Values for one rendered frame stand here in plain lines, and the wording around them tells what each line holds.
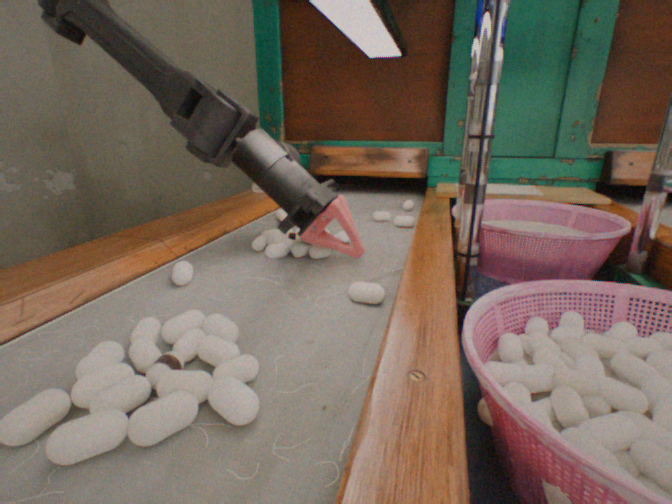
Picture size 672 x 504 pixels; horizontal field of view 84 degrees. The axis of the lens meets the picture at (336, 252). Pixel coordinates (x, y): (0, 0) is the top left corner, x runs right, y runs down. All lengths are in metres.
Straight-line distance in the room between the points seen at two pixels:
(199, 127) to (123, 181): 2.13
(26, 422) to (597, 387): 0.35
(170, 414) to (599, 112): 1.00
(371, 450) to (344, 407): 0.06
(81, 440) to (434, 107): 0.93
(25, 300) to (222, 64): 1.81
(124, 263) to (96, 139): 2.24
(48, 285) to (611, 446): 0.47
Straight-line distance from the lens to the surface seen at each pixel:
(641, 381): 0.36
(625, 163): 1.02
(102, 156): 2.71
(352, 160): 0.97
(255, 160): 0.48
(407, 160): 0.95
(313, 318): 0.36
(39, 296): 0.45
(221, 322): 0.32
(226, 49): 2.13
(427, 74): 1.02
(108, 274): 0.49
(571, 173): 1.04
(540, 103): 1.03
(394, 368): 0.25
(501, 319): 0.37
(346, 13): 0.53
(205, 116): 0.51
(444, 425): 0.22
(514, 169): 1.01
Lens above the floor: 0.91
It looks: 18 degrees down
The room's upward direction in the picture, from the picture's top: straight up
